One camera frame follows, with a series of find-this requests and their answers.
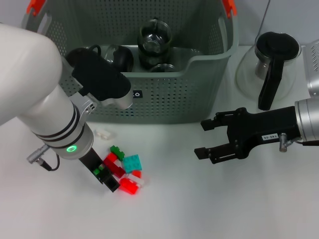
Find glass pitcher with black lid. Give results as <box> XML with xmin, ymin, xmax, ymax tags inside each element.
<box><xmin>235</xmin><ymin>31</ymin><xmax>302</xmax><ymax>111</ymax></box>

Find right gripper cable with plug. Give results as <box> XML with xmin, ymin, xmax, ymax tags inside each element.
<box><xmin>279</xmin><ymin>133</ymin><xmax>319</xmax><ymax>153</ymax></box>

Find translucent clear toy brick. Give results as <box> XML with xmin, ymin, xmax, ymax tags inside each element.
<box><xmin>94</xmin><ymin>128</ymin><xmax>113</xmax><ymax>140</ymax></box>

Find dark red toy brick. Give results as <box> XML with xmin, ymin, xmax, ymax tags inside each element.
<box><xmin>103</xmin><ymin>159</ymin><xmax>126</xmax><ymax>179</ymax></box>

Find black clay teapot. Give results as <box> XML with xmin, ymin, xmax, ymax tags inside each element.
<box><xmin>66</xmin><ymin>44</ymin><xmax>102</xmax><ymax>66</ymax></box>

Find grey-green perforated storage basket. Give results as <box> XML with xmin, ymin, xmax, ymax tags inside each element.
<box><xmin>19</xmin><ymin>0</ymin><xmax>240</xmax><ymax>125</ymax></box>

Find dark green toy brick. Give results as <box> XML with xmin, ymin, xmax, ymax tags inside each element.
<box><xmin>110</xmin><ymin>145</ymin><xmax>125</xmax><ymax>161</ymax></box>

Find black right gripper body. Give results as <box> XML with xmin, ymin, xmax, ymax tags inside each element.
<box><xmin>216</xmin><ymin>107</ymin><xmax>299</xmax><ymax>159</ymax></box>

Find large bright red toy brick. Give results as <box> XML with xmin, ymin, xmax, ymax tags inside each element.
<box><xmin>119</xmin><ymin>177</ymin><xmax>139</xmax><ymax>195</ymax></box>

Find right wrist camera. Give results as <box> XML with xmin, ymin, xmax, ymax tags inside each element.
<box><xmin>303</xmin><ymin>38</ymin><xmax>319</xmax><ymax>97</ymax></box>

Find teal square toy brick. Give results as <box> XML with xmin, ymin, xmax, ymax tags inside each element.
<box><xmin>123</xmin><ymin>154</ymin><xmax>144</xmax><ymax>174</ymax></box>

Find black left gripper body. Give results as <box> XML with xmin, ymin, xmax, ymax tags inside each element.
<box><xmin>78</xmin><ymin>148</ymin><xmax>104</xmax><ymax>172</ymax></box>

